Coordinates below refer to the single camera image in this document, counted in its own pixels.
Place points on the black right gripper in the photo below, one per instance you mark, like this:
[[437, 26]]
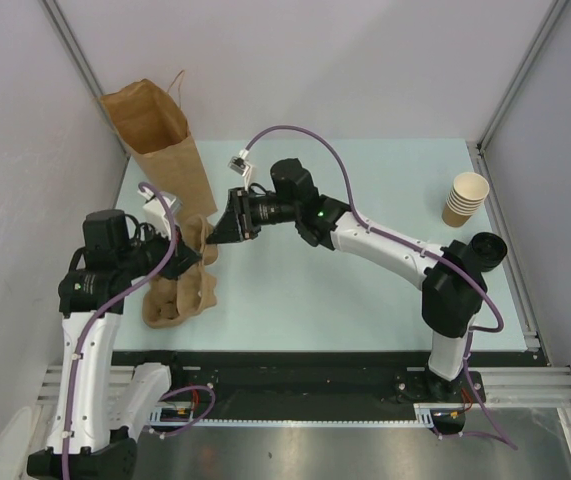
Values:
[[236, 224]]

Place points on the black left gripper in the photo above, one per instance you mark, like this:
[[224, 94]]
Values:
[[181, 258]]

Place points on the brown pulp cup carrier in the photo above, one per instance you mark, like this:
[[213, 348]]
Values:
[[169, 303]]

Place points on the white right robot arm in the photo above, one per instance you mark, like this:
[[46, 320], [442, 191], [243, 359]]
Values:
[[449, 278]]

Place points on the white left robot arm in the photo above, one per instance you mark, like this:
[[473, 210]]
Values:
[[91, 438]]

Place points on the brown paper bag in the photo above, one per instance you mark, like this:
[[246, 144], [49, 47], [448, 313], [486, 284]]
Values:
[[156, 133]]

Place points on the stacked paper cups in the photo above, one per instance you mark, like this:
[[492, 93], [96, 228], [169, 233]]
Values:
[[468, 192]]

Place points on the stack of black lids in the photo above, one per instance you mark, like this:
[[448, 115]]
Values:
[[490, 250]]

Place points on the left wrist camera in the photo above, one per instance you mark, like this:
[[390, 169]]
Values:
[[155, 210]]

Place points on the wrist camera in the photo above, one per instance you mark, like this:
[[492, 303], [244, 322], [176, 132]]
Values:
[[240, 165], [155, 210]]

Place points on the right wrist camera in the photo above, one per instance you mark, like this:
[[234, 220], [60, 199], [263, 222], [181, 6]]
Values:
[[240, 165]]

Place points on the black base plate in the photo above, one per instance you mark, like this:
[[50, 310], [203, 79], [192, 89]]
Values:
[[312, 387]]

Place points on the aluminium frame post left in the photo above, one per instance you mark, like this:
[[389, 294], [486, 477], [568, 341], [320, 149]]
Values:
[[73, 49]]

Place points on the aluminium frame rail front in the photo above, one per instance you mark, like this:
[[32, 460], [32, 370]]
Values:
[[513, 387]]

